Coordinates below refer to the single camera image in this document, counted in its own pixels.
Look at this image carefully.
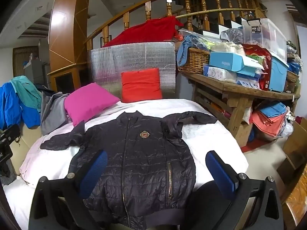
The blue cloth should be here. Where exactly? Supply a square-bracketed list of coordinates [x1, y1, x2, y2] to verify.
[176, 35, 209, 66]

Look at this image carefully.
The blue jacket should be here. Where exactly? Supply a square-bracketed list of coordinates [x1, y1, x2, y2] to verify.
[0, 81, 41, 130]

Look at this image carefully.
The black quilted jacket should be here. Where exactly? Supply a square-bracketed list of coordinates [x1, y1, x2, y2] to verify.
[40, 111, 217, 229]

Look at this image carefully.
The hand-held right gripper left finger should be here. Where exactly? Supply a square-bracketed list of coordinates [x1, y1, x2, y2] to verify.
[28, 150, 108, 230]

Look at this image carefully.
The red gift bag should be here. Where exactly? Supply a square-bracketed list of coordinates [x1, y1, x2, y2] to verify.
[241, 44, 272, 91]

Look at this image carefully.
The beige sofa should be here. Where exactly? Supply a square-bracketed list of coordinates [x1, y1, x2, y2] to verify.
[11, 124, 42, 175]

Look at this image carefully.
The low wooden cabinet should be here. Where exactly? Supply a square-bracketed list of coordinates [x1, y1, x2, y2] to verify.
[47, 63, 88, 94]

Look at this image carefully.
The light blue plastic bin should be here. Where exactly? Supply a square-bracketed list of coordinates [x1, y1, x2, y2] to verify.
[269, 53, 289, 92]

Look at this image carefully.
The clear plastic storage box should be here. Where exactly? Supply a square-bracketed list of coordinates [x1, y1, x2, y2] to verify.
[241, 18, 288, 55]

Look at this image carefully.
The silver foil insulation mat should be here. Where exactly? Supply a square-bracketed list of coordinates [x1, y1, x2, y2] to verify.
[87, 41, 177, 101]

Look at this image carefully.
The stack of folded cloths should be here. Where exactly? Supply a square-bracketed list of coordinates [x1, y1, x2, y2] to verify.
[252, 101, 292, 138]

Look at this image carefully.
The white and blue box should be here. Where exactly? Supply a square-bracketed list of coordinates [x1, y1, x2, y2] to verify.
[236, 72, 261, 90]

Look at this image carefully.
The white plastic bag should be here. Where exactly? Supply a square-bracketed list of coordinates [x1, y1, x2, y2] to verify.
[279, 122, 294, 138]

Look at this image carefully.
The red blanket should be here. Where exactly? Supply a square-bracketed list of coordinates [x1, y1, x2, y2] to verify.
[102, 16, 184, 48]

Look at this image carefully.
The grey garment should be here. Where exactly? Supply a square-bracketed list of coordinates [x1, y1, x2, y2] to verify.
[40, 91, 72, 136]

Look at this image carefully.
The wooden table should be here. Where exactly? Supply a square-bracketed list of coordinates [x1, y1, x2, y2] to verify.
[179, 71, 301, 148]

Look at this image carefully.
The grey metal cabinet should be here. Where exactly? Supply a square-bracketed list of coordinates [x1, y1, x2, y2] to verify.
[24, 59, 51, 89]

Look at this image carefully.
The wooden stair banister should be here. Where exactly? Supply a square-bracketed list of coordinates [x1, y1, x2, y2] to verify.
[83, 0, 267, 51]

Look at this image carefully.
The teal garment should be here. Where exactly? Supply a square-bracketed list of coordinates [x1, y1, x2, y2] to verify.
[10, 75, 42, 113]

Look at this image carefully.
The small wicker basket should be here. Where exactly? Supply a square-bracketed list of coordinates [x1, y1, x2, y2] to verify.
[285, 71, 300, 92]

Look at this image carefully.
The red pillow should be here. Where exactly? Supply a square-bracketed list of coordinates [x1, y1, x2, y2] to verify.
[121, 68, 163, 103]

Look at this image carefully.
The patterned tissue pack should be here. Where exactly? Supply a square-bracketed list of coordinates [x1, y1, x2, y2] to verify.
[207, 67, 238, 83]

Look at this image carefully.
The pink pillow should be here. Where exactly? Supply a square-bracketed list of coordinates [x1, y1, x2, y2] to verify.
[64, 82, 121, 127]

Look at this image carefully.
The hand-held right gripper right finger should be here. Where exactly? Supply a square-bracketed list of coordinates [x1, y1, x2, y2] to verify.
[206, 150, 285, 230]

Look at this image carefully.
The grey plastic bag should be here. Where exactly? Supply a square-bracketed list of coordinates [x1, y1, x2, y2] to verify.
[220, 28, 244, 44]

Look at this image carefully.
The light blue shoebox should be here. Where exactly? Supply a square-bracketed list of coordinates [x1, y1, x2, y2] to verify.
[209, 51, 264, 73]

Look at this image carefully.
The cardboard box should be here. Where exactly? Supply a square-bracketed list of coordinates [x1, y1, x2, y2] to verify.
[277, 117, 307, 185]

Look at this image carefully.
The white quilted bed cover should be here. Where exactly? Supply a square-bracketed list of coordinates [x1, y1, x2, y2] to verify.
[3, 98, 248, 230]

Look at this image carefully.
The wooden pillar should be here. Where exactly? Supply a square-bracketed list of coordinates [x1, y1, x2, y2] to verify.
[49, 0, 93, 75]

